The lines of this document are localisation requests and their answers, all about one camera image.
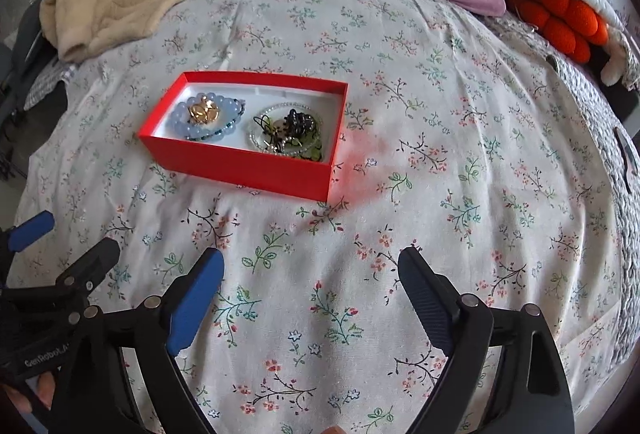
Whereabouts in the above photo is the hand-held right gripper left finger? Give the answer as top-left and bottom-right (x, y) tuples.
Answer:
(55, 248), (226, 434)

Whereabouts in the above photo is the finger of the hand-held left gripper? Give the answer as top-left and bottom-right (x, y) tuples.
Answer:
(0, 210), (56, 265)
(0, 238), (122, 321)

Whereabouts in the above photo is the red jewelry box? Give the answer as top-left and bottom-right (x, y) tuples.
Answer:
(138, 71), (349, 203)

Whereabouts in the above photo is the grey checked cloth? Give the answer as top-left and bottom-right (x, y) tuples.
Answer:
(25, 61), (76, 109)

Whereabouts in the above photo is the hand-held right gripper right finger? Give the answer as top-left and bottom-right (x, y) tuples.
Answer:
(397, 248), (573, 434)

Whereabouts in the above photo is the green leaf jewelry piece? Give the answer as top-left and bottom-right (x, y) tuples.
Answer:
(297, 141), (323, 163)

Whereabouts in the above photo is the black strap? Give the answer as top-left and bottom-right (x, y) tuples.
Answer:
(614, 126), (638, 195)

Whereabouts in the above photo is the floral bedsheet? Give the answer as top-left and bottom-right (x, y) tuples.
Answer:
(15, 0), (631, 434)

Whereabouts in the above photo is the thin beaded bracelet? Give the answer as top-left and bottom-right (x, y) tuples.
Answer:
(187, 100), (248, 143)

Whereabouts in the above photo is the orange plush toy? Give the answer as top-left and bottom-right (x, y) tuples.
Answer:
(509, 0), (608, 63)

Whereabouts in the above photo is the black hair clip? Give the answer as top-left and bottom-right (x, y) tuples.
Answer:
(282, 108), (317, 137)

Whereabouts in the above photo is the blue bead bracelet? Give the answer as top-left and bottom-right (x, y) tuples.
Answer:
(170, 92), (246, 142)

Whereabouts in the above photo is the clear bead bracelet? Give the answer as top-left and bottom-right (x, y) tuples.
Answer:
(247, 102), (323, 159)

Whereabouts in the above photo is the dark cloth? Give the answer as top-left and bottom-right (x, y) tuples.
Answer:
(0, 0), (61, 175)

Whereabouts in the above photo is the person's left hand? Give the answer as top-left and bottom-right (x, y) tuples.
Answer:
(0, 373), (57, 434)

